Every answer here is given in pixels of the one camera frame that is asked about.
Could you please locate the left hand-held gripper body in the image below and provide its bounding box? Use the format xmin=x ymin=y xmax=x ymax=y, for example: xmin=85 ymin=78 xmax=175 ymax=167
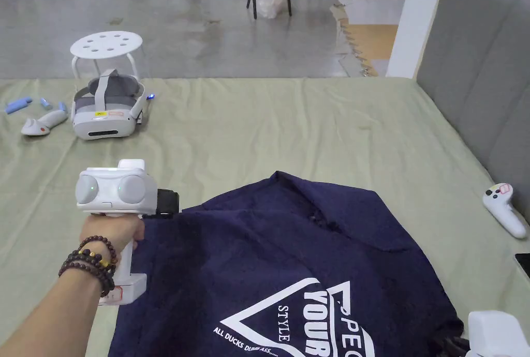
xmin=76 ymin=159 xmax=181 ymax=306

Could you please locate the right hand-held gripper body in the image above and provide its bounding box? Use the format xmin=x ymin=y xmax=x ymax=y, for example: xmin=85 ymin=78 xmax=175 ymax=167
xmin=467 ymin=310 xmax=530 ymax=357

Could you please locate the dark blue printed shirt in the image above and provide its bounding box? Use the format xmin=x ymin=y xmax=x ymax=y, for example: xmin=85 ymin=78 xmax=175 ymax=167
xmin=108 ymin=170 xmax=464 ymax=357

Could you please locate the person's left forearm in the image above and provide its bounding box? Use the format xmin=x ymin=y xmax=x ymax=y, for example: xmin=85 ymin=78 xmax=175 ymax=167
xmin=0 ymin=236 xmax=119 ymax=357

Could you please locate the person's left hand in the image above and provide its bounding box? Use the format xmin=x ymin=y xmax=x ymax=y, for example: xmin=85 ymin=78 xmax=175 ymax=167
xmin=78 ymin=212 xmax=146 ymax=264

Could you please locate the black phone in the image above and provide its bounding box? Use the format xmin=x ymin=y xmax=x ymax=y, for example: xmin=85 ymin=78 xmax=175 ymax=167
xmin=514 ymin=252 xmax=530 ymax=280

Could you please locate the white and grey headset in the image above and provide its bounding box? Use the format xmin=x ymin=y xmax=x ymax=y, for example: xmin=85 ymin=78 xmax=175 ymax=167
xmin=70 ymin=68 xmax=147 ymax=142

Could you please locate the white hand controller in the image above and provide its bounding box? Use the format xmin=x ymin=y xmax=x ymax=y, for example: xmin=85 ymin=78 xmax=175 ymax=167
xmin=482 ymin=183 xmax=528 ymax=239
xmin=21 ymin=108 xmax=69 ymax=139

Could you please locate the long blue plastic piece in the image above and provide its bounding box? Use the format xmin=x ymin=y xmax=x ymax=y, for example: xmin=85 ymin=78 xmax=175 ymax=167
xmin=5 ymin=97 xmax=34 ymax=115

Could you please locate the white round stool with holes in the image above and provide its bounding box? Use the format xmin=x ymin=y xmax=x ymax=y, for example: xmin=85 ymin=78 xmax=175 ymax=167
xmin=69 ymin=29 xmax=144 ymax=84

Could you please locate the bed with pale green sheet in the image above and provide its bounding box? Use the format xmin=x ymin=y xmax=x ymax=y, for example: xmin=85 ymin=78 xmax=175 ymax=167
xmin=0 ymin=77 xmax=530 ymax=357

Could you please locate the grey padded headboard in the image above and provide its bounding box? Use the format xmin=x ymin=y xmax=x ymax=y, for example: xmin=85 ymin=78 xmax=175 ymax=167
xmin=416 ymin=0 xmax=530 ymax=226

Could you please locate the grey puzzle floor mat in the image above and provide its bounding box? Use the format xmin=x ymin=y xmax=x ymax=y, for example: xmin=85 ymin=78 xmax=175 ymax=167
xmin=330 ymin=0 xmax=406 ymax=79

